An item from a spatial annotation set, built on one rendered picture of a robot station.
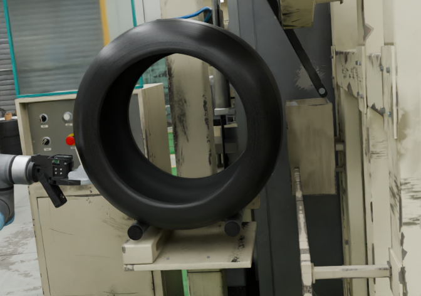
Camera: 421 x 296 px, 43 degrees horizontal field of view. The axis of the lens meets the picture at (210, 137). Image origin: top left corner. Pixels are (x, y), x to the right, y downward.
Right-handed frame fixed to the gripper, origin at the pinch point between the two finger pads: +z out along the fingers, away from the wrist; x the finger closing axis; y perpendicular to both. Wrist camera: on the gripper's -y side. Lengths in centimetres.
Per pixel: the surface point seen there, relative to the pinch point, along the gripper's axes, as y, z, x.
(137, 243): -15.0, 15.7, -8.9
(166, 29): 46, 23, -11
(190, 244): -19.3, 29.0, 5.4
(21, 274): -118, -115, 177
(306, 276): 2, 61, -60
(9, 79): -42, -479, 855
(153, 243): -15.0, 20.1, -7.8
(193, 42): 43, 31, -12
